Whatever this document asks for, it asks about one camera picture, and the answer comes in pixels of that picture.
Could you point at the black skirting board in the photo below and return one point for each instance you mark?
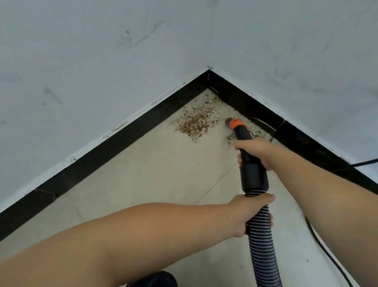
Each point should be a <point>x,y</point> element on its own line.
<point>111,148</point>

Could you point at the brown dirt debris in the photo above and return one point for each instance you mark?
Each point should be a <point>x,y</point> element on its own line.
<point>197,123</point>

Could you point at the person's right hand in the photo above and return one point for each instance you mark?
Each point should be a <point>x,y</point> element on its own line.
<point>261,152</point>

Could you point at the person's left hand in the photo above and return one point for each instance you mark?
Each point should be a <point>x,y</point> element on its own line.
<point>249,210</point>

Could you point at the person's right forearm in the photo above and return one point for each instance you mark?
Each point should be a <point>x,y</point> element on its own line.
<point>345,217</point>

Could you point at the person's left forearm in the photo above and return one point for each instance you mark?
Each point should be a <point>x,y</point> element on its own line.
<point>103,253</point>

